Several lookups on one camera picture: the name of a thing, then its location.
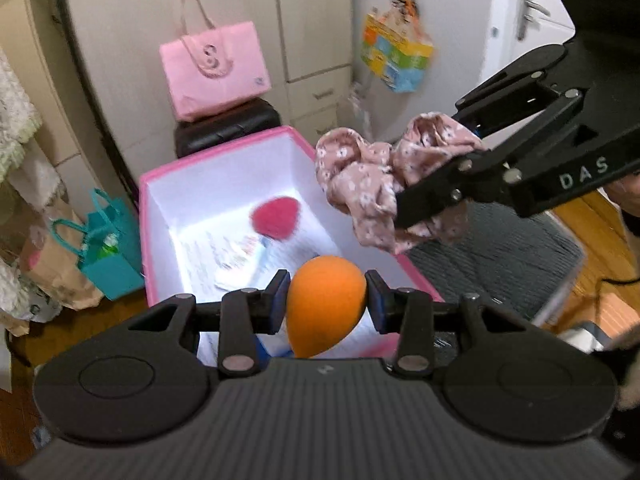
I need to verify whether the beige wardrobe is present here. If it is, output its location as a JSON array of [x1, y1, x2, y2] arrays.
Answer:
[[30, 0, 361, 181]]

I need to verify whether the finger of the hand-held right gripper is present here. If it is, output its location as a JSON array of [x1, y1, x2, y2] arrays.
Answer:
[[454, 44, 585, 137], [394, 89, 587, 232]]

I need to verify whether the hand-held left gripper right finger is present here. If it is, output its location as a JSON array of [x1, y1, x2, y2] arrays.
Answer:
[[365, 270, 536, 380]]

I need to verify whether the cream knitted cardigan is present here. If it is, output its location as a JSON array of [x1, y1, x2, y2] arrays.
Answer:
[[0, 47, 71, 333]]

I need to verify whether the metal door handle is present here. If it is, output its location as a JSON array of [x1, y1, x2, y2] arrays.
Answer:
[[516, 0, 551, 42]]

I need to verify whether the colourful hanging bag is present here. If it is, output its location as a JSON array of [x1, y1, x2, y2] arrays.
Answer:
[[361, 7, 433, 93]]

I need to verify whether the pink gift bag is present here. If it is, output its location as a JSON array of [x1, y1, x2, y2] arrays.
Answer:
[[160, 0, 271, 122]]

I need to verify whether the red makeup sponge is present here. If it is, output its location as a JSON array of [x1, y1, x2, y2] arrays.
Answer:
[[250, 197, 302, 241]]

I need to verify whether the orange makeup sponge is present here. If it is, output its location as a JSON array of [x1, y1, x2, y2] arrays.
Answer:
[[286, 255, 368, 361]]

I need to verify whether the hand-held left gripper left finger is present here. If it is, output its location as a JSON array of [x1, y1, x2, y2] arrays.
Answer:
[[120, 270, 292, 380]]

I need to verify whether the printed paper sheet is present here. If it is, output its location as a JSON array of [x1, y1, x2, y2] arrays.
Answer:
[[172, 232, 346, 311]]

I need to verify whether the pink floral scrunchie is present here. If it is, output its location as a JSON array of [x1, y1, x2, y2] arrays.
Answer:
[[315, 112, 488, 256]]

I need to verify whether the brown paper bag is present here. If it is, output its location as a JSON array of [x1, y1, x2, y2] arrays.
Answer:
[[19, 219, 103, 311]]

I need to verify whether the pink cardboard box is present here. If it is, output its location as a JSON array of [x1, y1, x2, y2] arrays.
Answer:
[[138, 126, 443, 361]]

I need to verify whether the teal gift bag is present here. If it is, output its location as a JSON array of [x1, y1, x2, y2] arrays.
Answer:
[[80, 189, 147, 302]]

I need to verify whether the small white tissue pack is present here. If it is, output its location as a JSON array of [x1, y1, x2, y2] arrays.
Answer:
[[215, 240, 266, 291]]

